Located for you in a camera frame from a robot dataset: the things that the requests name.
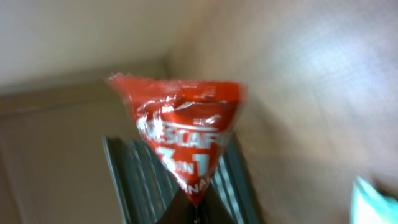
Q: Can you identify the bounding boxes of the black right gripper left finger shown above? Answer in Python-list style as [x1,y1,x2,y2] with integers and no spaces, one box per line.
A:
[156,188,195,224]

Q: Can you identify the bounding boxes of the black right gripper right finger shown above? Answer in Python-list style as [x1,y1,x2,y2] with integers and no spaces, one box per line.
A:
[198,185,235,224]

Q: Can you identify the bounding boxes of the red Nescafe stick sachet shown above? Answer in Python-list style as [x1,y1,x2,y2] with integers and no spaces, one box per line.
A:
[107,73,246,205]

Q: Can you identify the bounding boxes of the teal wet wipes pack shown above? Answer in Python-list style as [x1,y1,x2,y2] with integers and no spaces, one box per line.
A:
[350,177,397,224]

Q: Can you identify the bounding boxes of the grey plastic mesh basket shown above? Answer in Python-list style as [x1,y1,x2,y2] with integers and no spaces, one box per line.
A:
[103,136,262,224]

